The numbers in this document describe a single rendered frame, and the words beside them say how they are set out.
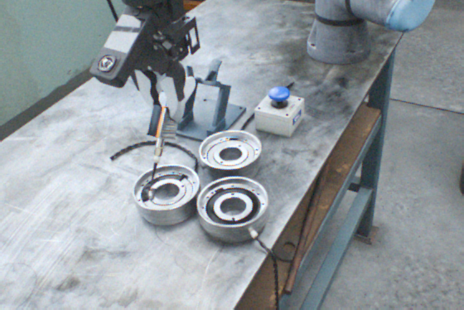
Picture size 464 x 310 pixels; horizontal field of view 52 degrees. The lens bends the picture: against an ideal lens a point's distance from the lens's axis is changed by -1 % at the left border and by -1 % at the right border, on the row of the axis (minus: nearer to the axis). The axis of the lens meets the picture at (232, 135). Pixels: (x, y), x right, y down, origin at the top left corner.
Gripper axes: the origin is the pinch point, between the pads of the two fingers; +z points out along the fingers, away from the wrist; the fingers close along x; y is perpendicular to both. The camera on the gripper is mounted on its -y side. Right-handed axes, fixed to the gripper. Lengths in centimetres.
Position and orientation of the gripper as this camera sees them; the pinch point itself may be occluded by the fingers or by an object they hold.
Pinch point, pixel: (165, 115)
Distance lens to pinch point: 76.1
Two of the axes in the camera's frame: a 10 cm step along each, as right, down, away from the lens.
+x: -8.7, -2.4, 4.4
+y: 4.9, -5.9, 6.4
